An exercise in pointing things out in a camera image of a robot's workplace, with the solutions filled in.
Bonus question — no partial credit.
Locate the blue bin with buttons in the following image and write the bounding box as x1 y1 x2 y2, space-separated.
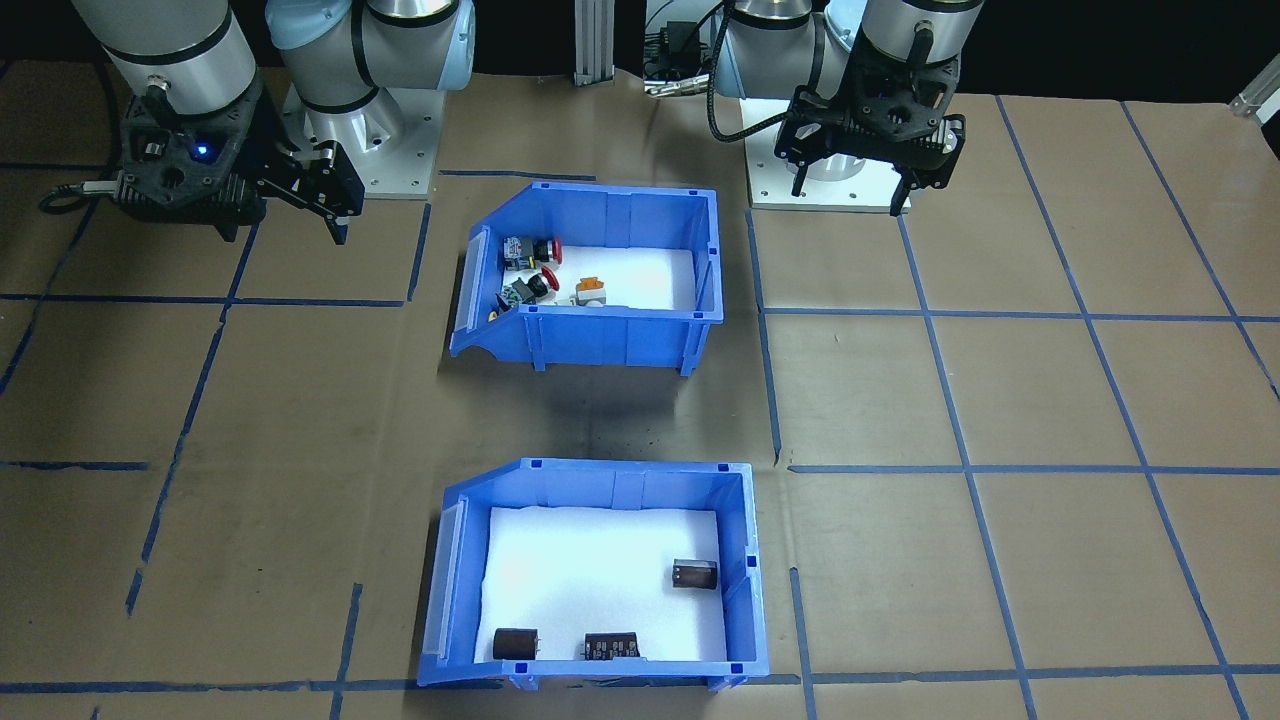
448 182 725 377

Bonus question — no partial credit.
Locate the blue bin with dark components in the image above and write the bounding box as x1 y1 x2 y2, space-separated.
416 458 771 693

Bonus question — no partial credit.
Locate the black electronic box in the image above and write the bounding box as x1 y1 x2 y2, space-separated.
645 20 723 96

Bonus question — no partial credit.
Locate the red button with grey body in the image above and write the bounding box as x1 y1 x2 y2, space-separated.
503 236 563 271

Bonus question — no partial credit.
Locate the red button with black body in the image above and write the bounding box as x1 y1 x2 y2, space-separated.
497 268 561 311

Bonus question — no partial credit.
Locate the white foam pad under buttons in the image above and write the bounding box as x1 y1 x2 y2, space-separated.
500 245 698 311

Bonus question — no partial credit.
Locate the aluminium profile bar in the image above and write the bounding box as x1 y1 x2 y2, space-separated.
1230 80 1280 121

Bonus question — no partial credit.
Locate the white foam pad under components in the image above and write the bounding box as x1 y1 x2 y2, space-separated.
483 507 729 663

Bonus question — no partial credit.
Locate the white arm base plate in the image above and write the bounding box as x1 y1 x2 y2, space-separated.
745 95 916 213
285 85 446 199

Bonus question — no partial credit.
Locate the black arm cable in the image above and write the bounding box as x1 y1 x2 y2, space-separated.
705 0 801 143

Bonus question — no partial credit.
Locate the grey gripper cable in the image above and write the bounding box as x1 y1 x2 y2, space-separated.
40 178 126 213

